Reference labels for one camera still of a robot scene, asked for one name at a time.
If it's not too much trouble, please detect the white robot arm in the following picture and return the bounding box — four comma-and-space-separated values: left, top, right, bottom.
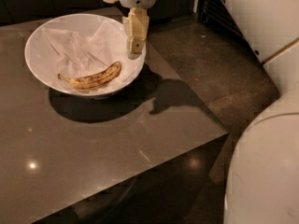
178, 0, 299, 224

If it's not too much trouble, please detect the dark steel refrigerator cabinet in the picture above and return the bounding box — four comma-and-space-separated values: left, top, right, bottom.
197, 0, 250, 42

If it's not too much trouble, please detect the dark cabinet row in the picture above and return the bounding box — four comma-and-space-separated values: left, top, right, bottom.
0, 0, 194, 25

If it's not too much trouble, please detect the white bowl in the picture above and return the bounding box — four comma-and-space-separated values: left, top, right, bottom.
23, 13, 147, 98

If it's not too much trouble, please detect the white crumpled paper liner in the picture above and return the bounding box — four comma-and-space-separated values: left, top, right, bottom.
40, 21, 145, 96

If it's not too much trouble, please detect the ripe spotted yellow banana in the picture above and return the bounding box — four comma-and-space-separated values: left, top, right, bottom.
57, 62, 121, 90

